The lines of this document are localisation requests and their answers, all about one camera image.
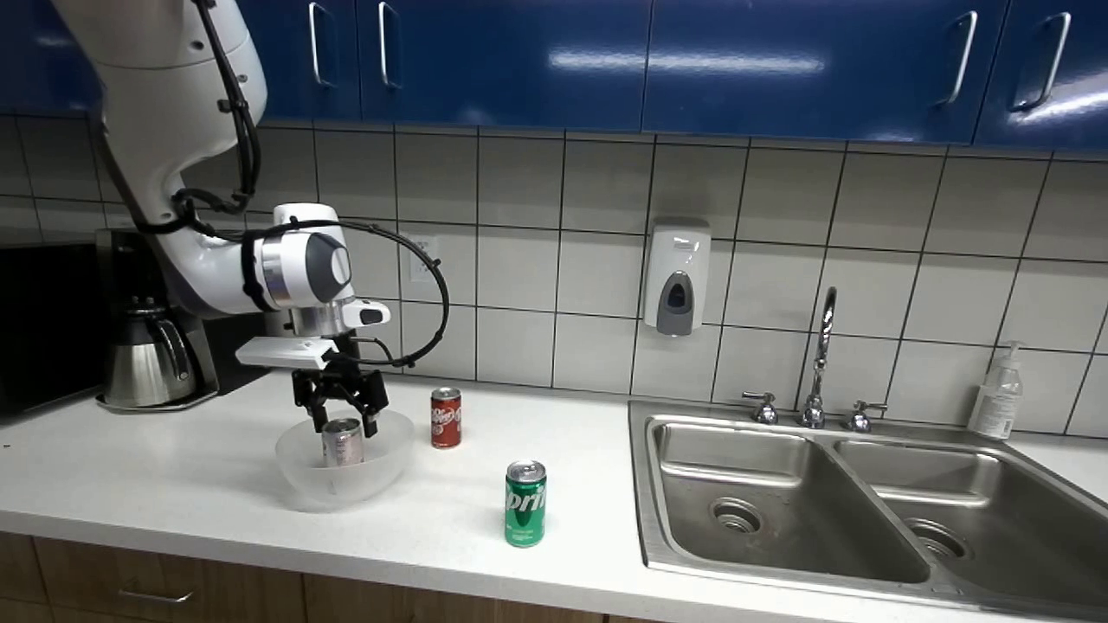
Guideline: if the silver and red soda can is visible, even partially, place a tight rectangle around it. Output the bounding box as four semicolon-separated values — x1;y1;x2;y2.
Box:
320;415;370;471

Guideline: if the chrome sink faucet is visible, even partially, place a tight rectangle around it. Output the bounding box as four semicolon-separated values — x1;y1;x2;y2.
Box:
800;284;840;433

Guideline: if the silver drawer handle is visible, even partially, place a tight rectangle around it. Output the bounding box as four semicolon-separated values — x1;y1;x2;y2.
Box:
111;587;196;613

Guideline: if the steel coffee pot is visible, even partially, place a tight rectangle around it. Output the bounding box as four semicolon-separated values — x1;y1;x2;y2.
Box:
93;227;281;415

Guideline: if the translucent white plastic bowl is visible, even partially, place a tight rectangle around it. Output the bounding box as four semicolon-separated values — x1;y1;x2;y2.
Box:
271;407;423;515

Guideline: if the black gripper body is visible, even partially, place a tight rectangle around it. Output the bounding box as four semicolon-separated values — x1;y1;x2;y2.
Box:
286;350;392;425

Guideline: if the green Sprite can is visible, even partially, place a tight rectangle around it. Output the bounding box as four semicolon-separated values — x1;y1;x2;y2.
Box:
501;457;550;550

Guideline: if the wooden drawer front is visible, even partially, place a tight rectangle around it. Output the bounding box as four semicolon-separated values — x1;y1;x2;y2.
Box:
32;537;307;623
301;570;610;623

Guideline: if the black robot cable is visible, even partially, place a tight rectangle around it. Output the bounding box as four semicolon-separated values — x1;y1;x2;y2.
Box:
168;0;455;373

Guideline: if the silver cabinet door handle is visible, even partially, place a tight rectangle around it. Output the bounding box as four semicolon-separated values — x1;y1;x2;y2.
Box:
1010;7;1072;116
301;0;329;90
370;0;398;95
946;7;984;111

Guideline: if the black and silver microwave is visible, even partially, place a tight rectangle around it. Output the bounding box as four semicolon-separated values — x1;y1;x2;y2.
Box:
0;239;113;425

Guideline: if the chrome faucet handle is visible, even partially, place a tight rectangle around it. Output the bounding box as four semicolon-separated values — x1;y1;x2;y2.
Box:
741;393;781;428
839;397;886;438

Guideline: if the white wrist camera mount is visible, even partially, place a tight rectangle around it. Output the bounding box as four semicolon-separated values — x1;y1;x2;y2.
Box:
231;333;346;373

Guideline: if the stainless steel double sink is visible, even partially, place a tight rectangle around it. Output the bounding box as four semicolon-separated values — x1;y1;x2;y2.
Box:
622;397;1108;623

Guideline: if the blue upper cabinet door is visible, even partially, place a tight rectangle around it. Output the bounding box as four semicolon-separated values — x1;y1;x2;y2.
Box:
236;0;348;125
341;0;651;135
976;0;1108;156
639;0;1005;147

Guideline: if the white wall soap dispenser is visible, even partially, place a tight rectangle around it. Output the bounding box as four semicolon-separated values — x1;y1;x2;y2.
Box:
639;222;715;343

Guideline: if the stainless steel coffee carafe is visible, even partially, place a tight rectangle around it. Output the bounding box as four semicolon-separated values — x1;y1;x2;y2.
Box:
99;297;201;415

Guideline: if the clear soap bottle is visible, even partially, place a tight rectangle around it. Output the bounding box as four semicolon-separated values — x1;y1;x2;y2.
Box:
965;343;1029;445

